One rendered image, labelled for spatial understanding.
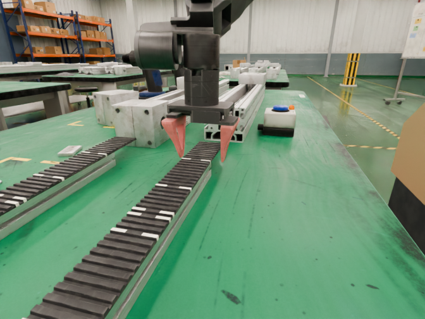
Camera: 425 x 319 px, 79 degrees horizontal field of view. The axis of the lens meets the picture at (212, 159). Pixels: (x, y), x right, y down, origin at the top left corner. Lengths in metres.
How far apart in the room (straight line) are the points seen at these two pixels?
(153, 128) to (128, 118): 0.06
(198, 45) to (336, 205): 0.30
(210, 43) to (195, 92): 0.07
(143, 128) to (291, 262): 0.43
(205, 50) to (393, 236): 0.34
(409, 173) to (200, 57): 0.37
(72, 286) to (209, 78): 0.31
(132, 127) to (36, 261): 0.37
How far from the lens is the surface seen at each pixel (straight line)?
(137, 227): 0.28
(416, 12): 6.98
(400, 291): 0.31
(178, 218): 0.33
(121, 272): 0.24
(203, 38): 0.41
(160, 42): 0.42
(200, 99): 0.41
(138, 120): 0.60
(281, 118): 0.69
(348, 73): 10.78
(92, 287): 0.24
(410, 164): 0.51
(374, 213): 0.41
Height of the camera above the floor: 0.97
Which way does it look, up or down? 22 degrees down
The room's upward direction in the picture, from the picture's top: straight up
